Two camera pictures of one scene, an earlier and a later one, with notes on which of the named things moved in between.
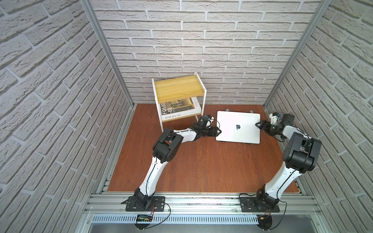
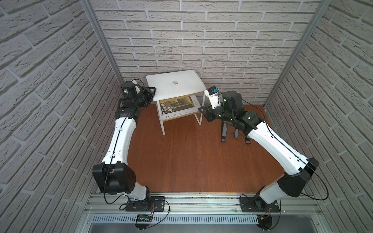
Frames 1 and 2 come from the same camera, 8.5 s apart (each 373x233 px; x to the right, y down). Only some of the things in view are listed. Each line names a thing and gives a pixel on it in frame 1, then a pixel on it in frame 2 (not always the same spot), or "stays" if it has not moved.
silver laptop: x=238 y=127 -> x=175 y=84
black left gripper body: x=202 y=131 -> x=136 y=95
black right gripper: x=261 y=126 -> x=205 y=111
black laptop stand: x=228 y=109 -> x=224 y=128
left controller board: x=144 y=218 stays
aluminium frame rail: x=202 y=204 stays
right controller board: x=264 y=221 stays
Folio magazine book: x=179 y=108 stays
